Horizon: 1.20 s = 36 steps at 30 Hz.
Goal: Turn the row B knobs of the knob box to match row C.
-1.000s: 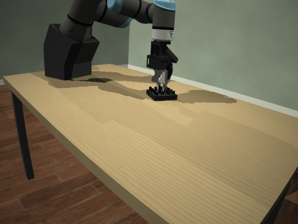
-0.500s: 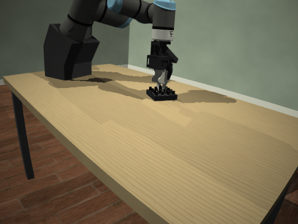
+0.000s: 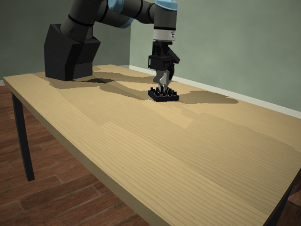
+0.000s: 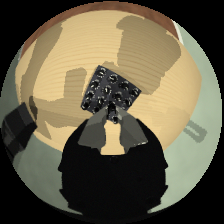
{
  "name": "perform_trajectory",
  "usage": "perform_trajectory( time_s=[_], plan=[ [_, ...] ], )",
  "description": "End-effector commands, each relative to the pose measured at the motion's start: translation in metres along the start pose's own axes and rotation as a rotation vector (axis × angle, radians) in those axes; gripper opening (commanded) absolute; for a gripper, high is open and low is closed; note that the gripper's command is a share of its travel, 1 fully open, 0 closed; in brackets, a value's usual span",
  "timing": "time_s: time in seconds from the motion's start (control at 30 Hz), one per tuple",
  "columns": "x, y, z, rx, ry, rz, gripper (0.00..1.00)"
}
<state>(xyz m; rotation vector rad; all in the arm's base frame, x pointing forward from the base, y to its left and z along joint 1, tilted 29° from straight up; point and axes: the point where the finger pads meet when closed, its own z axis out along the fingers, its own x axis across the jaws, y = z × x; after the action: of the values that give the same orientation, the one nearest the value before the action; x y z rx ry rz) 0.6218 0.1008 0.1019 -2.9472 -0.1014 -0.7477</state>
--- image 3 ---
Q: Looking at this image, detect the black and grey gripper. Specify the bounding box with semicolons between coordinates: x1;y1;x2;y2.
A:
148;40;175;92

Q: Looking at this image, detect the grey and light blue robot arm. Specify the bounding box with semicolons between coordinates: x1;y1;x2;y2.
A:
60;0;178;42

